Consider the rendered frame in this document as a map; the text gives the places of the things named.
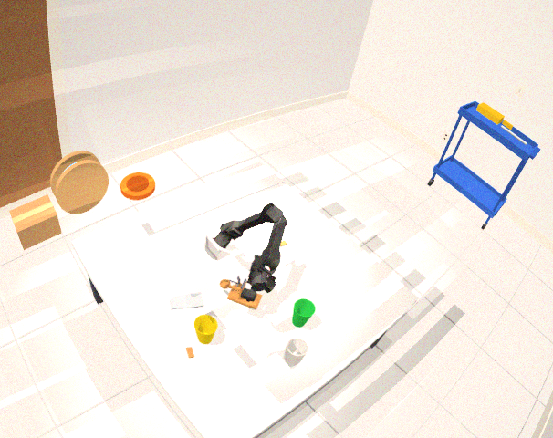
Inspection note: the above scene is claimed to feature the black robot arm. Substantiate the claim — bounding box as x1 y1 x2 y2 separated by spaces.
212 203 287 293

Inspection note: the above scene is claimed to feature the green plastic cup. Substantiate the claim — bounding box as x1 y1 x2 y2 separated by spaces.
292 299 316 328

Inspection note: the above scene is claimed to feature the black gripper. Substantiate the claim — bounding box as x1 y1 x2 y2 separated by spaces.
240 271 257 302

